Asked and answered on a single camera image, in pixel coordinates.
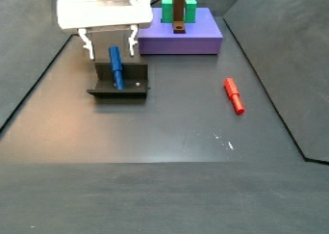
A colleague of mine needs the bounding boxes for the blue peg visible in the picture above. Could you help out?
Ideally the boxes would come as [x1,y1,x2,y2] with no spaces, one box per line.
[108,46,124,90]

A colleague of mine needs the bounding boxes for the green U-shaped block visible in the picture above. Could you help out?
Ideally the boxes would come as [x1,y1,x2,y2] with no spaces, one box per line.
[161,0,198,23]

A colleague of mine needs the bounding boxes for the purple base block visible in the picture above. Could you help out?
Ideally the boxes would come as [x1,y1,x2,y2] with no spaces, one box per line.
[137,8,223,55]

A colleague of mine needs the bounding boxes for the black fixture bracket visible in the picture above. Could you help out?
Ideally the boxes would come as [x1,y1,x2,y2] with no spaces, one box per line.
[88,63,149,98]

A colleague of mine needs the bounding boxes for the red peg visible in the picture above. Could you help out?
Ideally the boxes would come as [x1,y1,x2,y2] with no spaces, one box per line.
[223,78,245,115]

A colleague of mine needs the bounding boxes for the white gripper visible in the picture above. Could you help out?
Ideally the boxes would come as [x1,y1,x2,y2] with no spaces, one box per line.
[56,0,153,60]

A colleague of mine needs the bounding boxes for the brown L-shaped block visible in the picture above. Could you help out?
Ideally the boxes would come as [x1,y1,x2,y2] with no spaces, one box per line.
[172,0,185,34]

